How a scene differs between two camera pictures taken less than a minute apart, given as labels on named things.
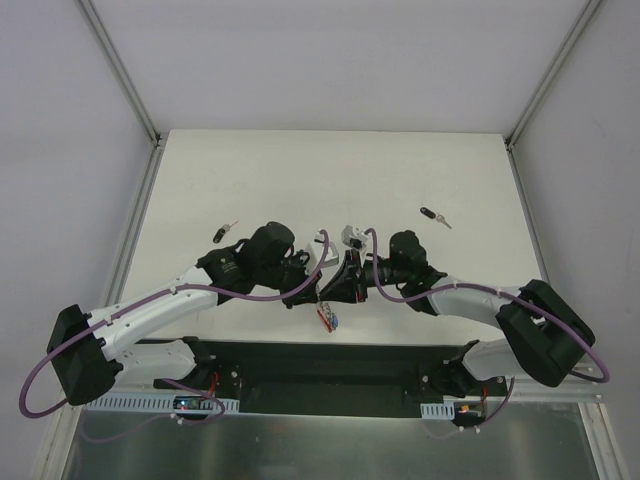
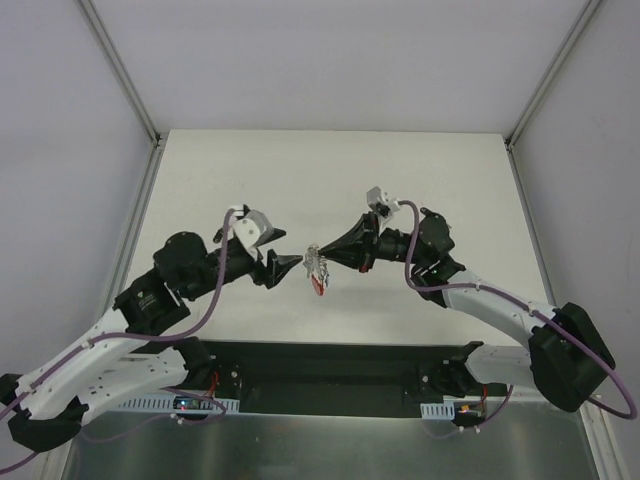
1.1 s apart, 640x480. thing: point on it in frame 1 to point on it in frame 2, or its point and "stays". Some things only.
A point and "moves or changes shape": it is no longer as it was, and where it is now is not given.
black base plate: x=323 y=377 stays
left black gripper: x=298 y=288 to x=263 y=267
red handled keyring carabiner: x=327 y=318 moves or changes shape
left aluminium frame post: x=96 y=24 stays
